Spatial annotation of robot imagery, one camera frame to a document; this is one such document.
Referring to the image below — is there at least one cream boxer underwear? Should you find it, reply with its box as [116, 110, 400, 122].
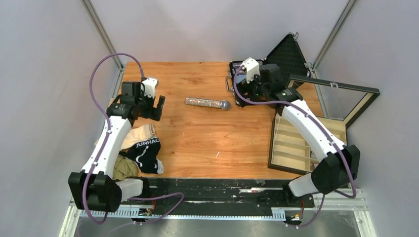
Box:
[106, 124, 161, 151]

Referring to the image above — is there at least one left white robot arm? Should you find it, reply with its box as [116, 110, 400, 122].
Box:
[68, 77, 165, 212]

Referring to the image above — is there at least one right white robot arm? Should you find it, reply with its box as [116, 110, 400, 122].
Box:
[233, 58, 360, 206]

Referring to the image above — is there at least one black Junhao underwear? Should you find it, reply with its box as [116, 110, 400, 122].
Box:
[119, 137, 164, 174]

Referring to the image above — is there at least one black poker chip case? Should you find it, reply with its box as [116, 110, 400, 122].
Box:
[225, 32, 311, 105]

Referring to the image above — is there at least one rhinestone silver microphone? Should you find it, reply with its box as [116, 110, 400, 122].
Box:
[185, 97, 231, 110]

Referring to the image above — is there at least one wooden compartment display box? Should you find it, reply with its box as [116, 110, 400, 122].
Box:
[268, 75, 380, 175]

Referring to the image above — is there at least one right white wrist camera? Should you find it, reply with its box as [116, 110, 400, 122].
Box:
[240, 57, 260, 84]

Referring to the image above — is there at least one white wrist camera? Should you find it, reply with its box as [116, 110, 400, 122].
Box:
[240, 57, 260, 84]
[142, 77, 159, 99]

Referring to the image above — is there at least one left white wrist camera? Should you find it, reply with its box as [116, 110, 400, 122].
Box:
[142, 77, 159, 99]

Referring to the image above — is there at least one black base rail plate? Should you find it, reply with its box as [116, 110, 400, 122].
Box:
[87, 177, 316, 217]

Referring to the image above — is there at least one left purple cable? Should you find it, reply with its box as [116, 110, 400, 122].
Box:
[77, 53, 185, 226]

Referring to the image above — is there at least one purple cable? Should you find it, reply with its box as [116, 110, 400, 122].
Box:
[77, 53, 185, 226]
[232, 65, 357, 229]

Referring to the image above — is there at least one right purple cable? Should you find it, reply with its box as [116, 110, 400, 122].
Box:
[232, 65, 357, 229]

